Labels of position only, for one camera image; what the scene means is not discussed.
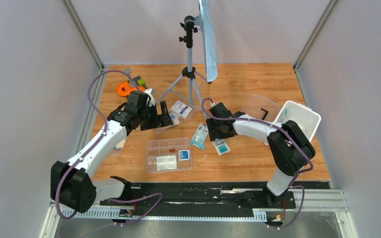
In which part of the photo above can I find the clear plastic lid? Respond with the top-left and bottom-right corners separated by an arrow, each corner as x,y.
241,94 -> 281,122

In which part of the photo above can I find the grey tripod stand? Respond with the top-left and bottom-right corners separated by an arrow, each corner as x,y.
156,15 -> 208,110

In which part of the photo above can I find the white plastic box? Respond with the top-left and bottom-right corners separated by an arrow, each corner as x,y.
273,100 -> 321,142

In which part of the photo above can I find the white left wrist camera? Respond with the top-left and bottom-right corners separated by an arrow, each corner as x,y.
144,88 -> 155,107

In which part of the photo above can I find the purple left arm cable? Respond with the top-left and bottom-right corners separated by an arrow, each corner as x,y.
54,69 -> 164,238

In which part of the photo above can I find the small blue white sachet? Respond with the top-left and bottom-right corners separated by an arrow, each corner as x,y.
170,113 -> 180,121

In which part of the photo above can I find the blue square alcohol pad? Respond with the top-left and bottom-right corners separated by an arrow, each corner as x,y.
179,150 -> 191,161

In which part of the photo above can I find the cotton swab bag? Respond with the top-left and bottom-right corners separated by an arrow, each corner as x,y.
155,123 -> 180,133

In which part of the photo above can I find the clear compartment tray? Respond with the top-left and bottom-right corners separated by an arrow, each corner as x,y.
145,138 -> 193,174

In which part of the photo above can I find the white boxed gauze pack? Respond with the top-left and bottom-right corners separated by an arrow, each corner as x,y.
170,100 -> 192,119

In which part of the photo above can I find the teal white wipe packet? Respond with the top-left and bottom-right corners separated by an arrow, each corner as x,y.
212,139 -> 231,156

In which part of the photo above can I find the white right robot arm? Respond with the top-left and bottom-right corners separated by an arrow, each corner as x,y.
204,103 -> 316,207

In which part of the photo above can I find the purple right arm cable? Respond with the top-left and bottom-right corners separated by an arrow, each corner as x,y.
201,98 -> 315,230

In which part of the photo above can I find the orange grey toy fixture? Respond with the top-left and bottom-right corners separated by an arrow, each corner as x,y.
116,75 -> 147,97

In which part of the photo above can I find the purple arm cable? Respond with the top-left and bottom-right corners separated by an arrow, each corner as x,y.
201,98 -> 315,230
54,69 -> 164,238

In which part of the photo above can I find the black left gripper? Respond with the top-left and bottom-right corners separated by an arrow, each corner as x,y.
137,101 -> 173,131

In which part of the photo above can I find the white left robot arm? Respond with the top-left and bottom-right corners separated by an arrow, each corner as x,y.
50,89 -> 173,213

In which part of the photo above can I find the white tablet panel on tripod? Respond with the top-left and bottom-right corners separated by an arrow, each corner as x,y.
199,0 -> 218,83

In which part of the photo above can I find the long white teal packet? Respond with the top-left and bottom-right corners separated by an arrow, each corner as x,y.
190,123 -> 208,150

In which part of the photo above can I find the white gauze pad packet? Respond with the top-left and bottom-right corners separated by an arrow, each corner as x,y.
156,155 -> 177,171

